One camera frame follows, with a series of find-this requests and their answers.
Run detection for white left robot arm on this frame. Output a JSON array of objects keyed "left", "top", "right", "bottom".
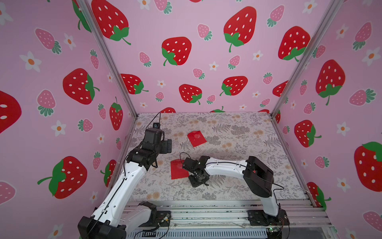
[{"left": 78, "top": 122, "right": 172, "bottom": 239}]

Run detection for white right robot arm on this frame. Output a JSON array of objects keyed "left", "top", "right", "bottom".
[{"left": 182, "top": 156, "right": 279, "bottom": 217}]

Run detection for red envelope near left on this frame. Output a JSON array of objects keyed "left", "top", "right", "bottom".
[{"left": 171, "top": 159, "right": 189, "bottom": 180}]

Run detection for red envelope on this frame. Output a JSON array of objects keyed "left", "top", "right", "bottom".
[
  {"left": 188, "top": 130, "right": 207, "bottom": 147},
  {"left": 171, "top": 159, "right": 189, "bottom": 180}
]

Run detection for red envelope far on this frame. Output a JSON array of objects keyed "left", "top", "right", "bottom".
[{"left": 188, "top": 130, "right": 207, "bottom": 147}]

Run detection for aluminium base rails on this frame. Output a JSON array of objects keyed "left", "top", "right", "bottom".
[{"left": 127, "top": 199, "right": 339, "bottom": 239}]

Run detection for black left camera cable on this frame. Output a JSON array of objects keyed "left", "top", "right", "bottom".
[{"left": 145, "top": 112, "right": 162, "bottom": 129}]

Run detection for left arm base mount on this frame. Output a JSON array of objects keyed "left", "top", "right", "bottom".
[{"left": 134, "top": 201, "right": 171, "bottom": 227}]

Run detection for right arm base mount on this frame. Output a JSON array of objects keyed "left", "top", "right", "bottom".
[{"left": 248, "top": 209, "right": 290, "bottom": 227}]

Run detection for aluminium frame post left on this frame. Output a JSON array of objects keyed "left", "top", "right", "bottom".
[{"left": 78, "top": 0, "right": 138, "bottom": 120}]

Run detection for aluminium frame post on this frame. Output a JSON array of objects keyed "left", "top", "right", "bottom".
[
  {"left": 271, "top": 0, "right": 343, "bottom": 120},
  {"left": 78, "top": 0, "right": 138, "bottom": 120}
]

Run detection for aluminium frame post right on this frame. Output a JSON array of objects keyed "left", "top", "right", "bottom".
[{"left": 271, "top": 0, "right": 343, "bottom": 120}]

